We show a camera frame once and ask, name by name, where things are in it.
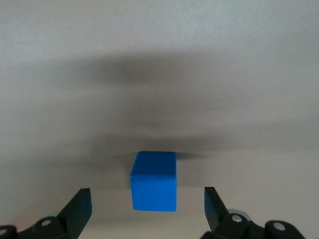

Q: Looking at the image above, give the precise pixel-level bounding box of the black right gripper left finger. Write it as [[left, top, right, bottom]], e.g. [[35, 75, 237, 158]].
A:
[[0, 188, 93, 239]]

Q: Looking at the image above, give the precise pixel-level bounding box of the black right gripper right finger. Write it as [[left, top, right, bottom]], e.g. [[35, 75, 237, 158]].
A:
[[201, 186, 308, 239]]

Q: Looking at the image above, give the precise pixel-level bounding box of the blue block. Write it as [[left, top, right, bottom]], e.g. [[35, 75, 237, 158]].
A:
[[130, 151, 178, 213]]

